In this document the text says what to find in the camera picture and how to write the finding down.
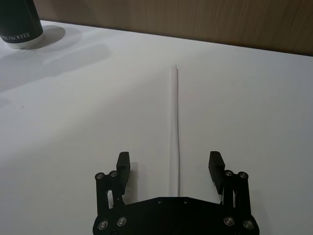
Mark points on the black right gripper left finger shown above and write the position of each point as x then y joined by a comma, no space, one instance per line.
122,171

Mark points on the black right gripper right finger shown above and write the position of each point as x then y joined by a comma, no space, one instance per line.
216,169

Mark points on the white drinking straw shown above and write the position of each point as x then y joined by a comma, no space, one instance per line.
174,147

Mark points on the white table cloth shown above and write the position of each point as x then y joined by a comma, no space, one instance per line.
73,122

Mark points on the black cup with white base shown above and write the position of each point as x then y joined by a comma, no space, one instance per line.
19,24

